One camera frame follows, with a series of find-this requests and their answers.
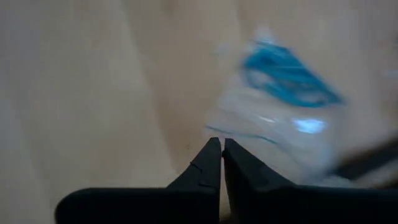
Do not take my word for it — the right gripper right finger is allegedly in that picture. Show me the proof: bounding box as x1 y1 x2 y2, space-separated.
222 138 398 224

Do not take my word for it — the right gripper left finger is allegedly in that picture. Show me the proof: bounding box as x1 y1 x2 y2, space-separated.
55 136 222 224

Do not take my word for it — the clear plastic zip bag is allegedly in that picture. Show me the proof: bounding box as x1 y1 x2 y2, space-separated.
203 27 352 187

